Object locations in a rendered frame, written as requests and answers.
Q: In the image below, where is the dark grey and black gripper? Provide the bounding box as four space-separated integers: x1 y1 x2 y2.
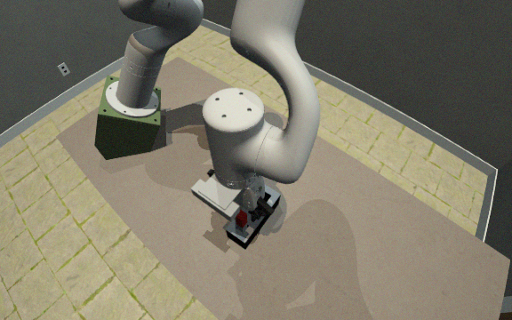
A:
234 176 275 222

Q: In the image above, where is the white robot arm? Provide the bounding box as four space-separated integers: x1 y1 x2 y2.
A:
106 0 320 222

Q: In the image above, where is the grey and red pin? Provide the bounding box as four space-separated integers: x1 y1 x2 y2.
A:
236 210 247 232

